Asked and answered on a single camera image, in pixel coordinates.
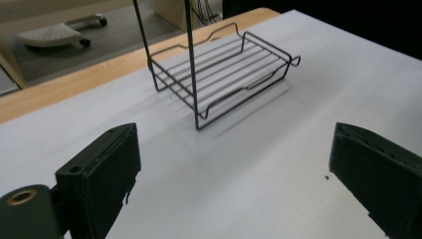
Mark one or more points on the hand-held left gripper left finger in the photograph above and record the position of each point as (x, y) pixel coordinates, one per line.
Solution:
(99, 172)

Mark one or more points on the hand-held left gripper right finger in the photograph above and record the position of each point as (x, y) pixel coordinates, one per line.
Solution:
(381, 172)

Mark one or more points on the white wheeled chair base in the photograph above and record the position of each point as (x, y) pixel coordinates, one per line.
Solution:
(49, 35)

